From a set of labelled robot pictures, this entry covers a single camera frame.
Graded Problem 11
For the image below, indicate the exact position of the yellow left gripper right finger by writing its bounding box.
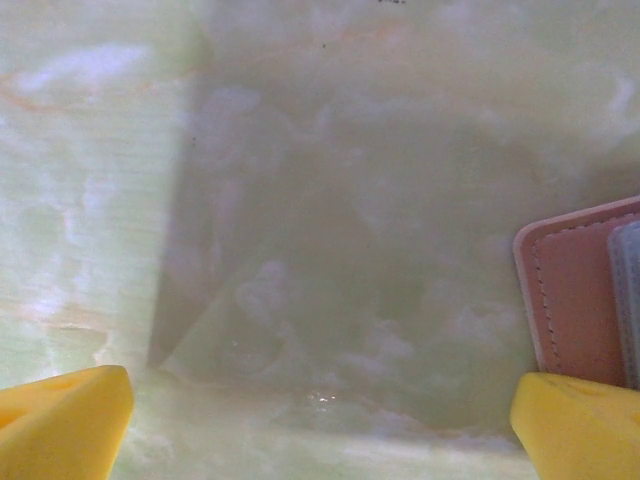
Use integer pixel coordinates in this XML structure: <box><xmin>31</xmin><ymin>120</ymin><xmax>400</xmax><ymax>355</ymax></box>
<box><xmin>510</xmin><ymin>372</ymin><xmax>640</xmax><ymax>480</ymax></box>

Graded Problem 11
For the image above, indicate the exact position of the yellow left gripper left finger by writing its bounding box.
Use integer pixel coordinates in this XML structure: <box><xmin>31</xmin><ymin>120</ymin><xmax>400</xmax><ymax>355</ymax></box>
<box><xmin>0</xmin><ymin>364</ymin><xmax>135</xmax><ymax>480</ymax></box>

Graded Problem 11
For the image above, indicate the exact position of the brown leather card holder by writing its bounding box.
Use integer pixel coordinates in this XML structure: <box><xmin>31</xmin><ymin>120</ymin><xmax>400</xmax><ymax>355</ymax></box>
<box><xmin>512</xmin><ymin>194</ymin><xmax>640</xmax><ymax>391</ymax></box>

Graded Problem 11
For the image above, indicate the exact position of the grey card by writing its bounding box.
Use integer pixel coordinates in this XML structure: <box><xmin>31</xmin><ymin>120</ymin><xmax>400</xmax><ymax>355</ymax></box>
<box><xmin>606</xmin><ymin>221</ymin><xmax>640</xmax><ymax>392</ymax></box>

